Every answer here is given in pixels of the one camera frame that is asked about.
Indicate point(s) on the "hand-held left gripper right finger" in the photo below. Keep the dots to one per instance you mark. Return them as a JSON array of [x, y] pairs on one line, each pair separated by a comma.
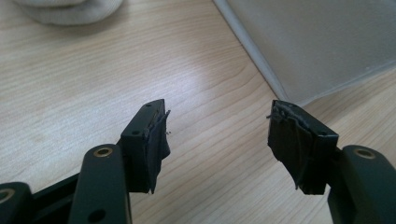
[[311, 149]]

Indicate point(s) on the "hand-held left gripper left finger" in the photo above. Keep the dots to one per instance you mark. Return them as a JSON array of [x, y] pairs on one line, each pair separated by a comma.
[[137, 155]]

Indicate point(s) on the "grey plastic container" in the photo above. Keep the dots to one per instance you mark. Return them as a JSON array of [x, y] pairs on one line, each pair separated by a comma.
[[314, 43]]

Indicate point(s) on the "white round object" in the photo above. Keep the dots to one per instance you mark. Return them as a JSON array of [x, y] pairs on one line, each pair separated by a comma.
[[70, 11]]

